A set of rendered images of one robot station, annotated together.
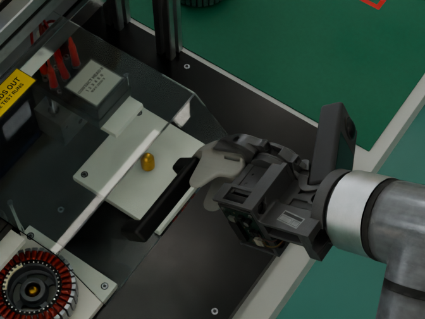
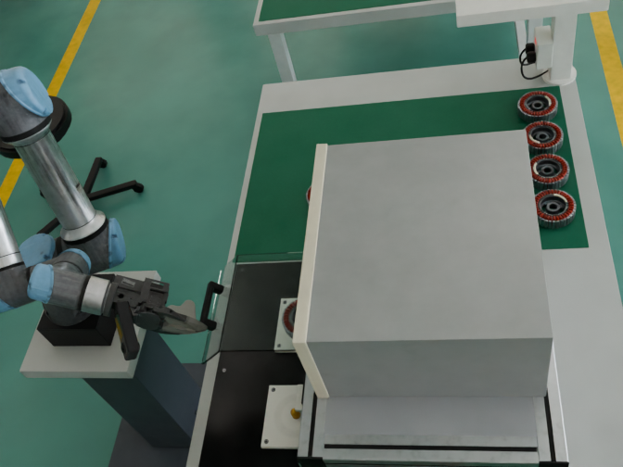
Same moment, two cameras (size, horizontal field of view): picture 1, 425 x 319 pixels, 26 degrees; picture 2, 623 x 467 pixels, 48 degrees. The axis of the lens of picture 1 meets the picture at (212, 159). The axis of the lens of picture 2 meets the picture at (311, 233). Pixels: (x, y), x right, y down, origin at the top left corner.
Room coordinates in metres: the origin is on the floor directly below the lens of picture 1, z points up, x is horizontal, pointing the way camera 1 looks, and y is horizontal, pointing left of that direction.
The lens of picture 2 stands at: (1.39, 0.07, 2.25)
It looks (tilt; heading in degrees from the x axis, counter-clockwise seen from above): 50 degrees down; 165
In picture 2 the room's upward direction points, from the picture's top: 19 degrees counter-clockwise
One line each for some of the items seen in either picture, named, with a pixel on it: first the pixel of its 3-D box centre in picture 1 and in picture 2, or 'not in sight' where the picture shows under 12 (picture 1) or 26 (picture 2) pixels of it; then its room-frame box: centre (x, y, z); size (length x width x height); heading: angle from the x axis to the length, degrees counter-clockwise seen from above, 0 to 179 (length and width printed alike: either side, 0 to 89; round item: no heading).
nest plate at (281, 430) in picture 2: not in sight; (297, 416); (0.65, 0.09, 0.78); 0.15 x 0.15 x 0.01; 55
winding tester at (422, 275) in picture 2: not in sight; (422, 261); (0.75, 0.42, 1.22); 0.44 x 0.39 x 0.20; 145
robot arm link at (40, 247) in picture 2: not in sight; (45, 264); (0.05, -0.25, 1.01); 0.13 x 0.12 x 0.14; 76
